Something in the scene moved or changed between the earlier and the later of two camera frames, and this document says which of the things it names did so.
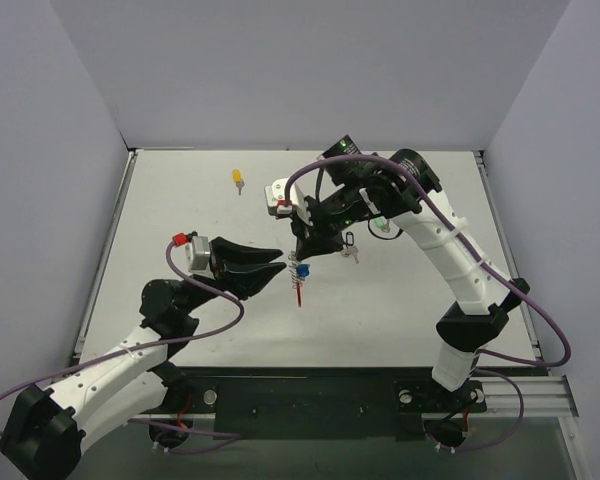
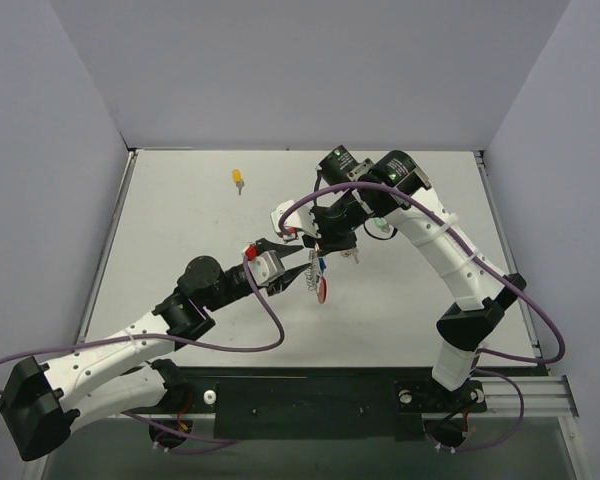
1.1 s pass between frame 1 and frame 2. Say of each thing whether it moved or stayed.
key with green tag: stayed
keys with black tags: stayed
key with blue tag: moved
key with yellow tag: stayed
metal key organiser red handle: moved
